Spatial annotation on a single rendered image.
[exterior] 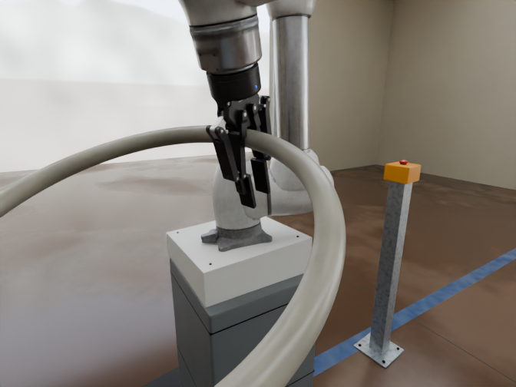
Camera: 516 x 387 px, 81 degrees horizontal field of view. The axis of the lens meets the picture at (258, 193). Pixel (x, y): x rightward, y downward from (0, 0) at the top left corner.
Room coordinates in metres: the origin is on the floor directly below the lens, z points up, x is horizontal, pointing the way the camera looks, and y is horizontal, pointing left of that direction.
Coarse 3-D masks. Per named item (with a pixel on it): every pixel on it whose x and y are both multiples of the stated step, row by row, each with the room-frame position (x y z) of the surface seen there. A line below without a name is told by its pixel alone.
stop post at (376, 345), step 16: (384, 176) 1.44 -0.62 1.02; (400, 176) 1.37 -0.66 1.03; (416, 176) 1.39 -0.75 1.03; (400, 192) 1.38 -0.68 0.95; (400, 208) 1.38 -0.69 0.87; (384, 224) 1.43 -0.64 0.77; (400, 224) 1.38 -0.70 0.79; (384, 240) 1.42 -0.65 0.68; (400, 240) 1.39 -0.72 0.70; (384, 256) 1.41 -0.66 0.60; (400, 256) 1.41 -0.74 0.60; (384, 272) 1.41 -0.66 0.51; (384, 288) 1.40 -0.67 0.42; (384, 304) 1.39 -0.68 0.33; (384, 320) 1.38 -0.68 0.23; (368, 336) 1.51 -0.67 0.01; (384, 336) 1.37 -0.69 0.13; (368, 352) 1.39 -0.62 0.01; (384, 352) 1.39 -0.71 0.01; (400, 352) 1.39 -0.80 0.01
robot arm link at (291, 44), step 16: (288, 0) 0.88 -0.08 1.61; (304, 0) 0.89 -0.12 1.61; (272, 16) 0.93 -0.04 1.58; (288, 16) 0.90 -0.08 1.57; (304, 16) 0.91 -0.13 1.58; (288, 32) 0.90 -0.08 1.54; (304, 32) 0.91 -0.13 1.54; (288, 48) 0.91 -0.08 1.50; (304, 48) 0.92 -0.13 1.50; (288, 64) 0.91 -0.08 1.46; (304, 64) 0.92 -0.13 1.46; (288, 80) 0.91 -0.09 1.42; (304, 80) 0.92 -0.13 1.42; (288, 96) 0.91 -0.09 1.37; (304, 96) 0.92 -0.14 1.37; (288, 112) 0.92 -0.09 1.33; (304, 112) 0.92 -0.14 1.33; (288, 128) 0.92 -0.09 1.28; (304, 128) 0.92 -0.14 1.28; (304, 144) 0.93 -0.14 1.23; (272, 160) 0.95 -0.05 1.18; (272, 176) 0.93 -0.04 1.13; (288, 176) 0.89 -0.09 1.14; (272, 192) 0.90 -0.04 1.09; (288, 192) 0.89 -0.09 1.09; (304, 192) 0.89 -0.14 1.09; (272, 208) 0.90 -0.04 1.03; (288, 208) 0.90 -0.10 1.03; (304, 208) 0.91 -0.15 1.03
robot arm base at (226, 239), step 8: (208, 232) 0.94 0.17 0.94; (216, 232) 0.92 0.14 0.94; (224, 232) 0.90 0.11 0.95; (232, 232) 0.89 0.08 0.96; (240, 232) 0.89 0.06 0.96; (248, 232) 0.90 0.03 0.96; (256, 232) 0.92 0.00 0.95; (264, 232) 0.95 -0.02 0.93; (208, 240) 0.91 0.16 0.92; (216, 240) 0.92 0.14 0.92; (224, 240) 0.89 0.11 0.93; (232, 240) 0.88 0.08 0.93; (240, 240) 0.88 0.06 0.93; (248, 240) 0.89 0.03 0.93; (256, 240) 0.90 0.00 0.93; (264, 240) 0.90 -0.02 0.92; (272, 240) 0.91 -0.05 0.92; (224, 248) 0.85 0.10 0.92; (232, 248) 0.87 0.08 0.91
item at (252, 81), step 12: (240, 72) 0.42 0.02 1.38; (252, 72) 0.43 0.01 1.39; (216, 84) 0.43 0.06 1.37; (228, 84) 0.42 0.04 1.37; (240, 84) 0.42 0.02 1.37; (252, 84) 0.43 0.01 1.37; (216, 96) 0.44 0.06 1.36; (228, 96) 0.43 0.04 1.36; (240, 96) 0.43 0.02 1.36; (252, 96) 0.44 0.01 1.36; (228, 108) 0.44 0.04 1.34; (240, 108) 0.46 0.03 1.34; (228, 120) 0.44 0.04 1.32; (252, 120) 0.48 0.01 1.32
